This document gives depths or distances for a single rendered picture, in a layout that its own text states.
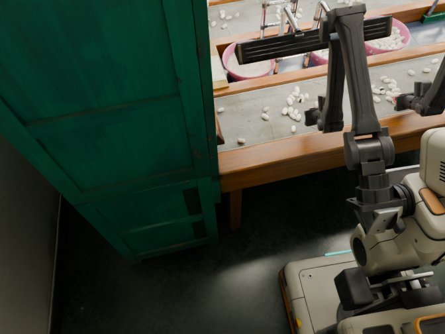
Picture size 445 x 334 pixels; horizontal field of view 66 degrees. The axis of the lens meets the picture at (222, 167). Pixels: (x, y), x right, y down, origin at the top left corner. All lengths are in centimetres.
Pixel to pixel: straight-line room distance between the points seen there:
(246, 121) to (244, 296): 97
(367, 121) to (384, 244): 46
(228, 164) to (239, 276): 82
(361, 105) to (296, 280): 105
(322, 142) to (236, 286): 95
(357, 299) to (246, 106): 92
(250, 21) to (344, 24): 113
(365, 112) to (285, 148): 60
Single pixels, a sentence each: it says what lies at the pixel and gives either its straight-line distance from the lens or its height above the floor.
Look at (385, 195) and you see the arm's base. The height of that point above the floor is 123.
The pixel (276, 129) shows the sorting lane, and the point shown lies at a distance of 155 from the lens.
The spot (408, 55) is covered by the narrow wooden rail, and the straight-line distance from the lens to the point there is 201.
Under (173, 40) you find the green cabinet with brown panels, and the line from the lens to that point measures 81.
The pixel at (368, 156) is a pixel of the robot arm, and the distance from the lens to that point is 91.
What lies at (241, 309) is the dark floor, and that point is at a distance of 200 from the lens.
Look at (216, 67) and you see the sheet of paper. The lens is 174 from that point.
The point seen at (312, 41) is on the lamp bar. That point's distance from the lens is 144.
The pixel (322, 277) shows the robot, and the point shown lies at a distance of 179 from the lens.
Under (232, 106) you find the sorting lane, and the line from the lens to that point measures 162.
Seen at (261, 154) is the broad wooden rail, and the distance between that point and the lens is 144.
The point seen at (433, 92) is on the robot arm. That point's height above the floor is 101.
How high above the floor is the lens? 198
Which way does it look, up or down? 60 degrees down
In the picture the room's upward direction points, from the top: 3 degrees counter-clockwise
